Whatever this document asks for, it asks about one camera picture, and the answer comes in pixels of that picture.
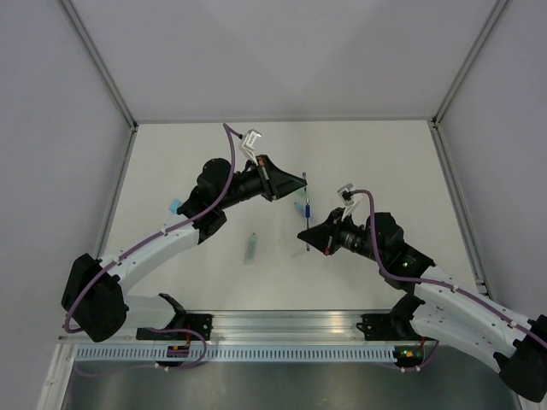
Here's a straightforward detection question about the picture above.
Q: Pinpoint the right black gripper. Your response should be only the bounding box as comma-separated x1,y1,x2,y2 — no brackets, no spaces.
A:
298,208,385,265

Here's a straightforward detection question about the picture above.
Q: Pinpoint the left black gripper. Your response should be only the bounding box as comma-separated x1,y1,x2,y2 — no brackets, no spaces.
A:
218,155,307,210

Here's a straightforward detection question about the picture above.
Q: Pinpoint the blue ballpoint pen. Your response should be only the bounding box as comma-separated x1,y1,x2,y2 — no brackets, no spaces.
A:
303,172,311,252

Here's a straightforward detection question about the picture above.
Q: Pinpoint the blue highlighter marker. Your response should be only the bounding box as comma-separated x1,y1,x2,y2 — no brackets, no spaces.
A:
294,202,305,217

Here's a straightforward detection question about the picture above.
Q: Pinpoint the blue highlighter cap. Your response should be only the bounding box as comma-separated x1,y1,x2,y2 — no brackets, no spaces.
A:
169,198,182,214

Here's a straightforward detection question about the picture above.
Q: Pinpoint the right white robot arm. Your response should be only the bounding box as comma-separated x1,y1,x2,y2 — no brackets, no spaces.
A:
297,208,546,402

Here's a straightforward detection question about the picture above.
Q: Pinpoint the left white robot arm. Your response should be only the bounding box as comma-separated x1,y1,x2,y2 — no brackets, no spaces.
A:
61,155,307,343

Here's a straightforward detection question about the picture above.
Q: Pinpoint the green highlighter marker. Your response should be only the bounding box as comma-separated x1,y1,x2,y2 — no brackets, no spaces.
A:
244,232,257,266

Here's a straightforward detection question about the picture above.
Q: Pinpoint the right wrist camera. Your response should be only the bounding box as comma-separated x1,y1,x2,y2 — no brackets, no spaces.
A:
338,184,364,220

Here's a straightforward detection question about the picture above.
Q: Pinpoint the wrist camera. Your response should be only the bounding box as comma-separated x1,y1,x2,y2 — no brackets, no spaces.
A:
338,184,364,220
239,129,262,165

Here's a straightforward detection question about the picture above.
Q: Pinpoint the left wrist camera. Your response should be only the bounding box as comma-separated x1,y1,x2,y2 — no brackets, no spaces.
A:
239,129,262,165

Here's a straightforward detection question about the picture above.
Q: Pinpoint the white slotted cable duct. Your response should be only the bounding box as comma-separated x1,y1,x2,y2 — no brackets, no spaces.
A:
75,344,396,363

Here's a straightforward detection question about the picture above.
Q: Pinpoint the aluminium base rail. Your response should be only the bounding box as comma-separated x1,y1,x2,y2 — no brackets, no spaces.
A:
59,309,428,345

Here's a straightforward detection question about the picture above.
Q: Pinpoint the left aluminium frame post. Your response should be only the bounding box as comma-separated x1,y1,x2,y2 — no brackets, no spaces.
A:
56,0,138,132

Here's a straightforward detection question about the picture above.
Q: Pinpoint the aluminium frame post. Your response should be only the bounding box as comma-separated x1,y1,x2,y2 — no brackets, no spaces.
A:
56,0,138,132
430,0,512,129

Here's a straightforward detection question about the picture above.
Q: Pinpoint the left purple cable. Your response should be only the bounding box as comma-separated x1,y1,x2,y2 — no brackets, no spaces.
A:
62,122,249,333

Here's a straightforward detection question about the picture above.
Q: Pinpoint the right aluminium frame post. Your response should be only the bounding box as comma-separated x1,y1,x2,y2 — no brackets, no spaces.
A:
430,0,512,129

